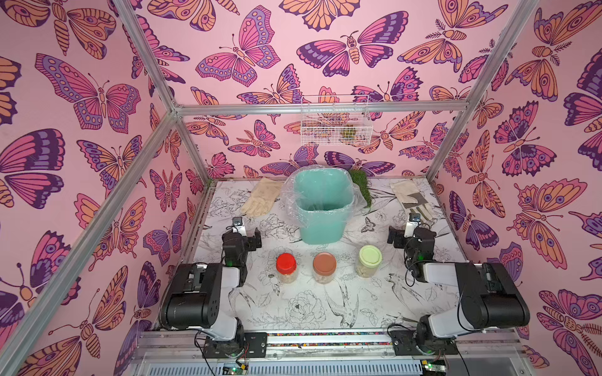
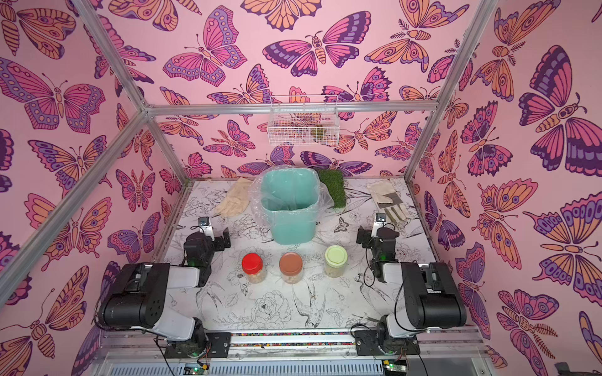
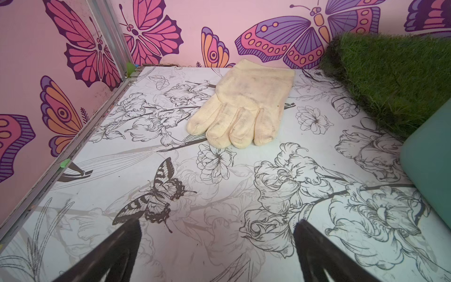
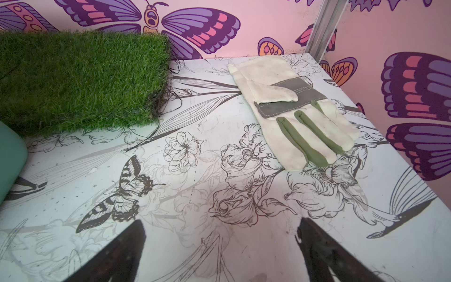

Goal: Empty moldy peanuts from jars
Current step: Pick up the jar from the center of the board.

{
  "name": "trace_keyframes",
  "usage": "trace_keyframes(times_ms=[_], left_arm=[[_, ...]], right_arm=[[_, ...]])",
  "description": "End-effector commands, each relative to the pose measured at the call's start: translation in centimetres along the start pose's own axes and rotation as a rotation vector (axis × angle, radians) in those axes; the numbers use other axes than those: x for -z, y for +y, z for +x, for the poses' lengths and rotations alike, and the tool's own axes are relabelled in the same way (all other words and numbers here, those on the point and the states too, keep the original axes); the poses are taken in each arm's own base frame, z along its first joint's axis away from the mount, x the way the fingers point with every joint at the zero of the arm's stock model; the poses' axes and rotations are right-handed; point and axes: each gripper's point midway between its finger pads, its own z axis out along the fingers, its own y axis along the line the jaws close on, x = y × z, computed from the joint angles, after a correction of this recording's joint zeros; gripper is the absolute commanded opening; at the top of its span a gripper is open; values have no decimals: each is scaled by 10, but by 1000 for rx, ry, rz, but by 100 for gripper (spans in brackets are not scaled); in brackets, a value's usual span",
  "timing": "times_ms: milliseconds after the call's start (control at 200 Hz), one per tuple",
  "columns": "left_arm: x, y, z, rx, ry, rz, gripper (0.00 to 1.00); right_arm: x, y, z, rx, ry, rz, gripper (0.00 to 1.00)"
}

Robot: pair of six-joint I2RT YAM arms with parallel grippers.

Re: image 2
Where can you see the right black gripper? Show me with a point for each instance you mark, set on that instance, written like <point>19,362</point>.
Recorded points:
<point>365,237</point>

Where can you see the right beige work glove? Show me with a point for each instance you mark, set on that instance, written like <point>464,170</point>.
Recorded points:
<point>389,202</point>

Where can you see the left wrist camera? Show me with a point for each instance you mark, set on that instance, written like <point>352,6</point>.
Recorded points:
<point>205,227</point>

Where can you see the white wire basket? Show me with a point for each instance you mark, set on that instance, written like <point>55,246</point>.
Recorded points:
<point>304,120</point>

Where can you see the teal plastic trash bin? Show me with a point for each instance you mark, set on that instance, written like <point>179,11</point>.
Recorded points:
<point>288,232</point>

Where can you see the clear plastic bin liner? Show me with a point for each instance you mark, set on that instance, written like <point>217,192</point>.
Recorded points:
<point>324,192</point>

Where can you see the green artificial grass mat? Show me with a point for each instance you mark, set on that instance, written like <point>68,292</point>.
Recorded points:
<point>334,181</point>

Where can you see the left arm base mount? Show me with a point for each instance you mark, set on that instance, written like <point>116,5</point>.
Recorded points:
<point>211,345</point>

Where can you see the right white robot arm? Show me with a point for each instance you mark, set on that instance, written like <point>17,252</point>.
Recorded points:
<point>427,296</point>

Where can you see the aluminium front rail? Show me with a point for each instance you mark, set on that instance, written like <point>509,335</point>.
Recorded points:
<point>339,343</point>

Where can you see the green-lid peanut jar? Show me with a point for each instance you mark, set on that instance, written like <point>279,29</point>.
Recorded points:
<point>336,258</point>

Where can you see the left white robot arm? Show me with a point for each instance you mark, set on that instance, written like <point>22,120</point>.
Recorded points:
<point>136,301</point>

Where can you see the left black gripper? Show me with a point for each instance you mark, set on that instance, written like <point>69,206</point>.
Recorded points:
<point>219,240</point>

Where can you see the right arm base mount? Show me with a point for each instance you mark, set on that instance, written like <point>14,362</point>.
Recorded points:
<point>372,343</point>

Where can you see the brown-lid peanut jar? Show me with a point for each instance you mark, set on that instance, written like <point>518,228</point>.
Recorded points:
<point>291,266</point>

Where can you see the red jar lid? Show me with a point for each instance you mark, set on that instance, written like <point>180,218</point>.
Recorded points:
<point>252,264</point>

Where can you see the clear jar of peanuts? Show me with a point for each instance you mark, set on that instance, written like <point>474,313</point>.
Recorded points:
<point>257,278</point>

